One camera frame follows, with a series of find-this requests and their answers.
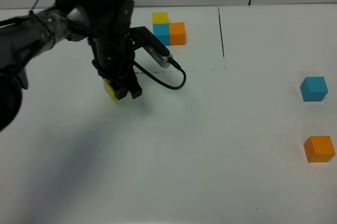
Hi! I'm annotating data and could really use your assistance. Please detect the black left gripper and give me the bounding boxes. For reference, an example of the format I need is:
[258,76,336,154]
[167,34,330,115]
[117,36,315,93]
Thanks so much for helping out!
[88,33,142,100]

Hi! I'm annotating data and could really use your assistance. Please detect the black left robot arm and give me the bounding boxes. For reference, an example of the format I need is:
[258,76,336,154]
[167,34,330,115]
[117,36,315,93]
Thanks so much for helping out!
[1,0,134,129]

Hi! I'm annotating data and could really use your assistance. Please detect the blue template cube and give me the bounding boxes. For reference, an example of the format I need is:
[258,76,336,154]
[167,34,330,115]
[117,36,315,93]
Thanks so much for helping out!
[153,23,170,46]

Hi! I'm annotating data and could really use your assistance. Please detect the orange template cube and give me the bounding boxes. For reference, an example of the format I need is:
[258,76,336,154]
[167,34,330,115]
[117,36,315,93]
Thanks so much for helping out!
[169,22,186,45]

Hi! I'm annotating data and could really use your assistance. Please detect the yellow template cube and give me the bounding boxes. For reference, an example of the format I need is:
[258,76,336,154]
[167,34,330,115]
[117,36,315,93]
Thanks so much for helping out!
[152,12,169,24]

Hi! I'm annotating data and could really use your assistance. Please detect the black left camera cable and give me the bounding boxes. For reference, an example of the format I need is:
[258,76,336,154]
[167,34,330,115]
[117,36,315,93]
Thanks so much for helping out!
[133,56,187,90]

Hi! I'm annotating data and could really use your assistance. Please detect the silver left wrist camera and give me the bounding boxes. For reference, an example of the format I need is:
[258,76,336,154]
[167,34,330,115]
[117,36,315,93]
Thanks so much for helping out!
[130,26,173,69]

